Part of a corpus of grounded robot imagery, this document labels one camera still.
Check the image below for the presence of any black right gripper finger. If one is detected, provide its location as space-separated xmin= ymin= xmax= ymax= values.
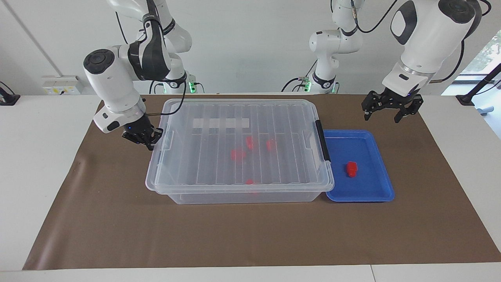
xmin=122 ymin=131 xmax=145 ymax=145
xmin=144 ymin=127 xmax=164 ymax=152

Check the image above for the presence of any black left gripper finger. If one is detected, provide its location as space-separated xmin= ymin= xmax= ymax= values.
xmin=361 ymin=93 xmax=381 ymax=121
xmin=394 ymin=101 xmax=424 ymax=124

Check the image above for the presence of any clear ribbed plastic lid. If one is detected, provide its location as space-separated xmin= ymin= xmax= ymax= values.
xmin=145 ymin=99 xmax=335 ymax=194

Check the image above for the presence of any black box latch strip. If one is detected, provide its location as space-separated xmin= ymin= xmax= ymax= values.
xmin=316 ymin=120 xmax=332 ymax=162

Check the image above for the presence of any blue plastic tray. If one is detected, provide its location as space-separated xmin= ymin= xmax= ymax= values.
xmin=323 ymin=130 xmax=395 ymax=203

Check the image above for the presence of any clear plastic storage box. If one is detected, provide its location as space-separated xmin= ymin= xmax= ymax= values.
xmin=151 ymin=100 xmax=331 ymax=205

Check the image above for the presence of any black angled stand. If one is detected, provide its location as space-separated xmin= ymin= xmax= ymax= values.
xmin=456 ymin=63 xmax=501 ymax=106

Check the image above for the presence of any brown paper table mat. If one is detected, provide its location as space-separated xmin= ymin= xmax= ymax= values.
xmin=22 ymin=94 xmax=501 ymax=271

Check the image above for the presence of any glass window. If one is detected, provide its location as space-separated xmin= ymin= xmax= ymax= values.
xmin=442 ymin=29 xmax=501 ymax=96

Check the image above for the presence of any black right base cable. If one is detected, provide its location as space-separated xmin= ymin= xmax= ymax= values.
xmin=149 ymin=78 xmax=167 ymax=94

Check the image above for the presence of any black base cable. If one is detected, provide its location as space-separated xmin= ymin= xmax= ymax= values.
xmin=149 ymin=78 xmax=167 ymax=94
xmin=281 ymin=59 xmax=318 ymax=93

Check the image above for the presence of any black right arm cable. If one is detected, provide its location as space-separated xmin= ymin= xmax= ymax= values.
xmin=147 ymin=70 xmax=187 ymax=116

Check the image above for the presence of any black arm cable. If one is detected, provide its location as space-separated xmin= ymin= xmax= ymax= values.
xmin=430 ymin=38 xmax=467 ymax=84
xmin=147 ymin=70 xmax=187 ymax=116

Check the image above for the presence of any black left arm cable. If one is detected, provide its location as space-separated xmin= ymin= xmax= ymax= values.
xmin=430 ymin=38 xmax=467 ymax=84

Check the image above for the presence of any black looping overhead cable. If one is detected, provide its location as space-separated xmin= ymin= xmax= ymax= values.
xmin=351 ymin=0 xmax=400 ymax=34

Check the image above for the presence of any black left base cable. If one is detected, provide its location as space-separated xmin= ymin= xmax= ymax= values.
xmin=281 ymin=59 xmax=318 ymax=93

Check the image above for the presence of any white wall power socket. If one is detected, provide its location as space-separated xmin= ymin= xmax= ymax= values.
xmin=42 ymin=76 xmax=85 ymax=96

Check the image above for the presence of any black bracket foot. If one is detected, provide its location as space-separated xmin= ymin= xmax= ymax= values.
xmin=0 ymin=81 xmax=21 ymax=105

